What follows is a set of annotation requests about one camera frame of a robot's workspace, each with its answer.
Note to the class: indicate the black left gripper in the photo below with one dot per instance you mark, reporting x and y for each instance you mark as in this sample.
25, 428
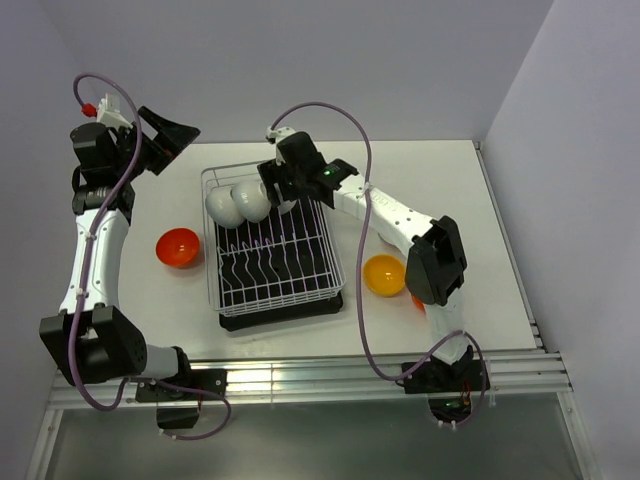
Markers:
169, 141

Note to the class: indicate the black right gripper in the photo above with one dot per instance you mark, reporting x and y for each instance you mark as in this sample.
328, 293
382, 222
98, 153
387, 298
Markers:
271, 172

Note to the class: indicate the white ribbed ceramic bowl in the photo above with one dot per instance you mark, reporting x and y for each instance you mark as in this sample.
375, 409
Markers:
251, 200

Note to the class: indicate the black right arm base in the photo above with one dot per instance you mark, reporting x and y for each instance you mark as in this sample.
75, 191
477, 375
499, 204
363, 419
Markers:
454, 391

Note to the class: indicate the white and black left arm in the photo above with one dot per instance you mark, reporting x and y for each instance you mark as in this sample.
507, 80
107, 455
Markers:
90, 338

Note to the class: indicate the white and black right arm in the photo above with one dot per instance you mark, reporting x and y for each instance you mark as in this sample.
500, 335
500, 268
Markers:
434, 253

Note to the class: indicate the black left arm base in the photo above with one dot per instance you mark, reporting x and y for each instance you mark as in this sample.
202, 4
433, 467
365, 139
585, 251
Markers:
179, 403

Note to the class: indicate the orange plastic bowl left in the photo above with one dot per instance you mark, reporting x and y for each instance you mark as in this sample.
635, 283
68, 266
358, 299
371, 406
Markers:
178, 248

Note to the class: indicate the orange plastic bowl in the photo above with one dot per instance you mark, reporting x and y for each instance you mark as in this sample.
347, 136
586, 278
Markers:
178, 248
419, 304

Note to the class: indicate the yellow plastic bowl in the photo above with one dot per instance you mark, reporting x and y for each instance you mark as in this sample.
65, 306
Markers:
384, 275

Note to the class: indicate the black drip tray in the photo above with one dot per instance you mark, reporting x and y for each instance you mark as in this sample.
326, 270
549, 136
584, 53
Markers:
280, 310

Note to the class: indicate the orange plastic bowl right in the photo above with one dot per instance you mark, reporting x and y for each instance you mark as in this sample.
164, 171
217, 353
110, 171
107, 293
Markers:
419, 304

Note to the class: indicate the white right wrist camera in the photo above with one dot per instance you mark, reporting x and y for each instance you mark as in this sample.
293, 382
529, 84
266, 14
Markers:
276, 134

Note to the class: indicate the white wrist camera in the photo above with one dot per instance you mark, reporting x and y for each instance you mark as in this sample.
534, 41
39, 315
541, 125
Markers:
107, 112
276, 134

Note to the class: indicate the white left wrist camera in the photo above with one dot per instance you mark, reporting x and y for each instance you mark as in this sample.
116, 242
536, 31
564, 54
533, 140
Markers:
107, 112

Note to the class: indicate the aluminium frame rail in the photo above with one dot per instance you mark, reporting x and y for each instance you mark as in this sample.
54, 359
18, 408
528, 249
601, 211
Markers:
351, 378

